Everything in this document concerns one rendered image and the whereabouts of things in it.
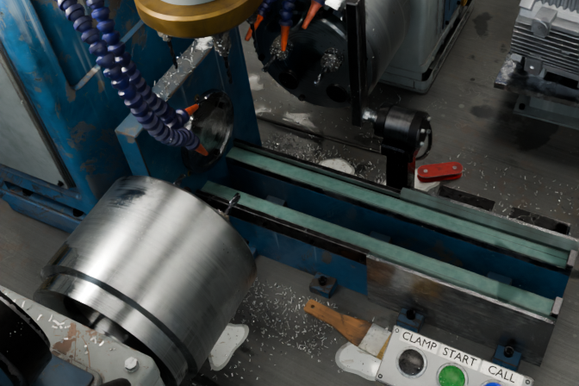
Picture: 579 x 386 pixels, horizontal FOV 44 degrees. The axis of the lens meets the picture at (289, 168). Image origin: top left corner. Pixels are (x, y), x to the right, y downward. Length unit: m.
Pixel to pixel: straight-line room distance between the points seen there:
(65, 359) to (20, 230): 0.68
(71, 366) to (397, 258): 0.54
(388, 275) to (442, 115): 0.48
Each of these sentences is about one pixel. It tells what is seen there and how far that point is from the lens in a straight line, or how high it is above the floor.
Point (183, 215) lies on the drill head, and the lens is 0.93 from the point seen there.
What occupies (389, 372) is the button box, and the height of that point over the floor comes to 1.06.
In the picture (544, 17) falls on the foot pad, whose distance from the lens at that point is 1.33.
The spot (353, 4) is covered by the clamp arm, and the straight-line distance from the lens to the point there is 1.05.
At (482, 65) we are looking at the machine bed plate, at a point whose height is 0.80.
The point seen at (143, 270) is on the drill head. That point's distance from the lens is 0.90.
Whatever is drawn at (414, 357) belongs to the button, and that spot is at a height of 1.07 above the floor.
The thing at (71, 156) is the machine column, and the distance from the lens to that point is 1.17.
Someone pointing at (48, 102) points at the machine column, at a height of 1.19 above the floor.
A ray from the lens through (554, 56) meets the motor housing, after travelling 1.36.
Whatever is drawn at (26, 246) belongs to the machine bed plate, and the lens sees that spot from 1.46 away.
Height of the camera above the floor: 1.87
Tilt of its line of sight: 48 degrees down
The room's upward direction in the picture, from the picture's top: 9 degrees counter-clockwise
